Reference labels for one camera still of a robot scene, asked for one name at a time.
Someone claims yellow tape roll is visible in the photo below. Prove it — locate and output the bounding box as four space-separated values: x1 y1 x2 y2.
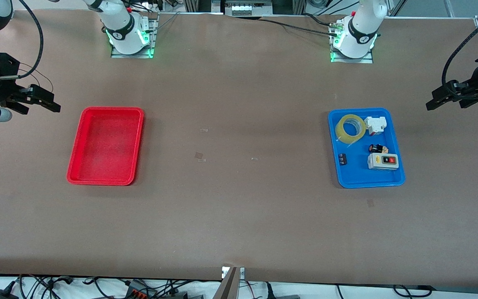
335 113 366 145

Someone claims white circuit breaker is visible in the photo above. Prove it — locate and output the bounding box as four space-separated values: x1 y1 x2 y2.
363 116 388 137

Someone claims red plastic tray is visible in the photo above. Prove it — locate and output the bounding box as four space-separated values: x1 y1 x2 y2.
66 106 145 186

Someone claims blue plastic tray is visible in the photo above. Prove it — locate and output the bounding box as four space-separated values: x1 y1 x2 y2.
327 108 406 189

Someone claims black power adapter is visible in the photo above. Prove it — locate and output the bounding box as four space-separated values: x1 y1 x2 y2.
0 282 20 299

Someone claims white power strip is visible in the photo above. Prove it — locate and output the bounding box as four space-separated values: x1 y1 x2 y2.
224 1 273 17

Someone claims orange black connector block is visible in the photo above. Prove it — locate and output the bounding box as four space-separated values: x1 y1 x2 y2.
125 279 159 299

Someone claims black floor plug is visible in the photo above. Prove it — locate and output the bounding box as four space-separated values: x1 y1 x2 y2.
264 282 302 299

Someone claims thin black right gripper wire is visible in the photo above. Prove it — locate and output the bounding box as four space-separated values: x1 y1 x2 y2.
17 62 54 93

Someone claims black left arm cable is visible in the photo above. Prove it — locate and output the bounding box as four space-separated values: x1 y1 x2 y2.
441 0 478 88

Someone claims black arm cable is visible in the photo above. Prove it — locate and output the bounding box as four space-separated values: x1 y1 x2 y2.
0 0 44 79
441 0 478 88

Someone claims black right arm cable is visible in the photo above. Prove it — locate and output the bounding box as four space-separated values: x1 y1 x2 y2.
0 0 44 79

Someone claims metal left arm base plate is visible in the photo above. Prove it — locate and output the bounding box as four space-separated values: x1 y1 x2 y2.
330 39 374 64

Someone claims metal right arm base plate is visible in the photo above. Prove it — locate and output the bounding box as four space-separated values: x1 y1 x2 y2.
110 16 156 59

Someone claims grey on-off switch box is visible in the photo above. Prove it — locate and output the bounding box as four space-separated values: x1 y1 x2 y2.
367 153 400 171

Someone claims short black table cable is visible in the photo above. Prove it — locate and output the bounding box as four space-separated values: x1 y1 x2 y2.
303 12 333 27

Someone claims grey table cable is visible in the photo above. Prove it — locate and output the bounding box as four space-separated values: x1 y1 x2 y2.
154 12 181 32

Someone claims long black table cable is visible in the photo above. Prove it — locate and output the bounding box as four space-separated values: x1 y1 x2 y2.
260 19 341 36

